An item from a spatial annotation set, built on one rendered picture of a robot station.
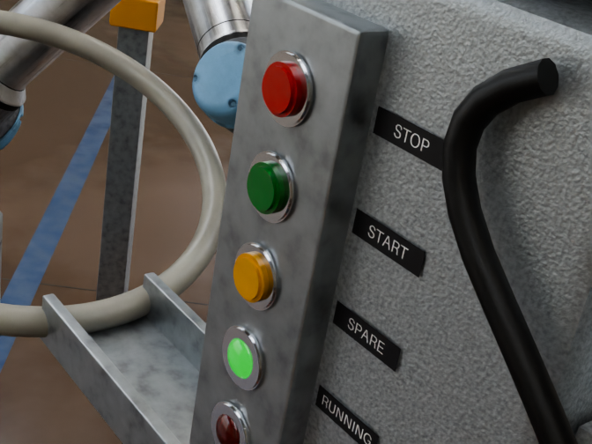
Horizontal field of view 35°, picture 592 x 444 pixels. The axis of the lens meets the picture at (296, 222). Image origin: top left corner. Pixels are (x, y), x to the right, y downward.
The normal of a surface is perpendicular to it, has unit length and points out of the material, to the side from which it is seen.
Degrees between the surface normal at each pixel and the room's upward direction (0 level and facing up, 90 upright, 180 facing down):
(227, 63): 60
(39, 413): 0
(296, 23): 90
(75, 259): 0
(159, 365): 2
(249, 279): 90
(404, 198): 90
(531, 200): 90
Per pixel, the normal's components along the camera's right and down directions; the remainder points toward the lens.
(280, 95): -0.78, 0.15
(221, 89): -0.50, -0.26
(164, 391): 0.18, -0.87
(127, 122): -0.04, 0.43
